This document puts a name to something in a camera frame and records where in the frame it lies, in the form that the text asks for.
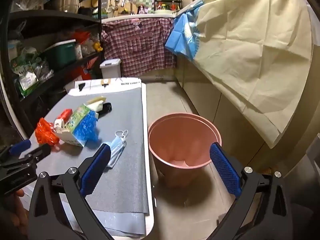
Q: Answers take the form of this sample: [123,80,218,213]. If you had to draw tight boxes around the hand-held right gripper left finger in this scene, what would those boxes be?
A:
[28,144,118,240]

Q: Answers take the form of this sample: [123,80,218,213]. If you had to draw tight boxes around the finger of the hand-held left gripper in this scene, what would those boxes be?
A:
[8,139,32,156]
[19,144,52,163]

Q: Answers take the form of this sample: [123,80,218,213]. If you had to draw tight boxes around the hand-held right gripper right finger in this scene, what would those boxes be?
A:
[200,142,293,240]

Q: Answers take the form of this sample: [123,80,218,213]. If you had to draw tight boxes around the orange plastic bag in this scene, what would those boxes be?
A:
[34,117,60,146]

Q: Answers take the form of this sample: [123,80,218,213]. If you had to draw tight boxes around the blue face mask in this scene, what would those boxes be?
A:
[106,129,129,168]

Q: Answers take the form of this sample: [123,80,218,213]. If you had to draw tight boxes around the green and white carton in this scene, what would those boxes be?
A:
[54,104,93,147]

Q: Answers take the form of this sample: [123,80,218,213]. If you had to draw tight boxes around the blue plastic bag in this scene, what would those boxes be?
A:
[74,110,100,143]

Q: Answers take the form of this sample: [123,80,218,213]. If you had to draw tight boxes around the pink plastic bin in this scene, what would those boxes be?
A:
[147,113,222,188]

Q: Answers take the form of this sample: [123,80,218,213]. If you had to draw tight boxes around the person's left hand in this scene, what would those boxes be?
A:
[7,189,29,236]

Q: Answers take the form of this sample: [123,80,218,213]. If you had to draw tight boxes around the red and white packet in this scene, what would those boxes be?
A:
[54,109,73,128]

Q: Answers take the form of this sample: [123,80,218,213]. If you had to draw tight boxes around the grey table mat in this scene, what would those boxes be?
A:
[29,88,151,238]

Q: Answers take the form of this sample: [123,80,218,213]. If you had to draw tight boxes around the small black object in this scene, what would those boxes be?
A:
[96,102,113,117]

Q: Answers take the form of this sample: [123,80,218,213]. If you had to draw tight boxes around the white folded tissue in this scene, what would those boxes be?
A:
[87,100,106,112]

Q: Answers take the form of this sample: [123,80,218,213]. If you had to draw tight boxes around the cream folded tissue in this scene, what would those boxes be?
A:
[86,96,104,105]

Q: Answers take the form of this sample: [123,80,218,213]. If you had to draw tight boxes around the green snack packets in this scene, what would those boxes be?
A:
[10,47,54,98]

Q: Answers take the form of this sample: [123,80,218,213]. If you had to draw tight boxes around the cream kitchen cabinet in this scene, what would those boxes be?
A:
[175,54,275,170]

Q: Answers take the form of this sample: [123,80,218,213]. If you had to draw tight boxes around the grey ironing board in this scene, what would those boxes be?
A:
[25,77,154,240]

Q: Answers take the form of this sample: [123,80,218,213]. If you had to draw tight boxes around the red cardboard box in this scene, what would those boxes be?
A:
[72,60,99,81]

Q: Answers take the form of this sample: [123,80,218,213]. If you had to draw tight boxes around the green storage box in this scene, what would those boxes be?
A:
[41,39,77,70]

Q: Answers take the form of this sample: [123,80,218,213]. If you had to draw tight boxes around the white lidded bin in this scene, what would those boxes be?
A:
[99,59,122,79]

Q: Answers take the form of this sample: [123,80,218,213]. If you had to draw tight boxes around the cream cloth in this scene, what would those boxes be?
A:
[192,0,314,148]

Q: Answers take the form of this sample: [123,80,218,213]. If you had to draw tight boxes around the red plaid shirt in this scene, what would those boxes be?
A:
[101,17,177,77]

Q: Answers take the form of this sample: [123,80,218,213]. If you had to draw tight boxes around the black shelf rack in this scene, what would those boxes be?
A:
[0,0,104,135]

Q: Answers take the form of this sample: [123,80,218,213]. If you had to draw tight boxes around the blue patterned cloth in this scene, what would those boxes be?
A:
[164,0,204,62]

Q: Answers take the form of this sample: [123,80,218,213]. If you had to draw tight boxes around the black spice rack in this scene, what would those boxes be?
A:
[154,0,182,14]

